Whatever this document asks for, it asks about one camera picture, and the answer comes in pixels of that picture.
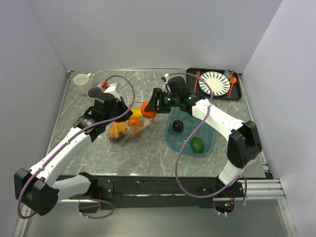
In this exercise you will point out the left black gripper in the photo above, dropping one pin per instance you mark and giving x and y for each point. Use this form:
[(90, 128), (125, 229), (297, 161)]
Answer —
[(121, 103)]

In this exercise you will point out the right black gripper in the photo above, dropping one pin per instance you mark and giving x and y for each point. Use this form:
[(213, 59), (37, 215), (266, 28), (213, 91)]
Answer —
[(152, 106)]

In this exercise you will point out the small orange pumpkin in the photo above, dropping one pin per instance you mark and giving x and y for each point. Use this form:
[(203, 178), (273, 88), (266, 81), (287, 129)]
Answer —
[(147, 114)]

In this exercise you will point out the yellow corn cob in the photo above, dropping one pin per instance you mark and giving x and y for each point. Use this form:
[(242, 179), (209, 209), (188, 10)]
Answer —
[(136, 114)]

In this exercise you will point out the orange dried fruit pieces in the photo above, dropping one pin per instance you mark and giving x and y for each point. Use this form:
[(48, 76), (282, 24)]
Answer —
[(118, 128)]

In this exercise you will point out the clear zip top bag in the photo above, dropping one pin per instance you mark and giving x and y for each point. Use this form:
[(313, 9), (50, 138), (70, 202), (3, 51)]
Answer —
[(134, 130)]

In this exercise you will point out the red grape bunch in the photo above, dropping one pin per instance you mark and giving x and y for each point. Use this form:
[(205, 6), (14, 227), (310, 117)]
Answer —
[(116, 140)]

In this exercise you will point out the green avocado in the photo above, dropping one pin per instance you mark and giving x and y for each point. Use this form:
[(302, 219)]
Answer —
[(197, 145)]

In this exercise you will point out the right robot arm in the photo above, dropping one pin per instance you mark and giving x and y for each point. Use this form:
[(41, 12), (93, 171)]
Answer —
[(244, 143)]

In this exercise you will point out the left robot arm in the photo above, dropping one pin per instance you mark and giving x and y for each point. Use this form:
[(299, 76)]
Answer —
[(37, 189)]

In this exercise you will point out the beige mug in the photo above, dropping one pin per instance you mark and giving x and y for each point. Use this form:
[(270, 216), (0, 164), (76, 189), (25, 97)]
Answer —
[(94, 91)]

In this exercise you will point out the white mug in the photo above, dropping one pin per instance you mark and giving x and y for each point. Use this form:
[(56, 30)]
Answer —
[(83, 83)]

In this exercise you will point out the orange plastic fork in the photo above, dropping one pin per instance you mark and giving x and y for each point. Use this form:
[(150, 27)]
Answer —
[(197, 80)]

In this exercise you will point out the white striped plate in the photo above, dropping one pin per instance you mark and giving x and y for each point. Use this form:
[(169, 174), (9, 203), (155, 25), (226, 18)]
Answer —
[(215, 82)]

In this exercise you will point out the orange plastic spoon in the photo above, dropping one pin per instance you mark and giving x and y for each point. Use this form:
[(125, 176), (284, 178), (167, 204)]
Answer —
[(233, 81)]

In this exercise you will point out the clear drinking glass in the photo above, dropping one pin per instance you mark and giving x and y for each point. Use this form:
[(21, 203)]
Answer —
[(229, 71)]

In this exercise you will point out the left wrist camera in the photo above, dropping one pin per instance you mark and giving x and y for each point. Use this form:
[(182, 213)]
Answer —
[(113, 89)]

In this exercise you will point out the black base frame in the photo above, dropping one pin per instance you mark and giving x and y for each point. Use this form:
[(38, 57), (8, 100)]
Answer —
[(150, 192)]

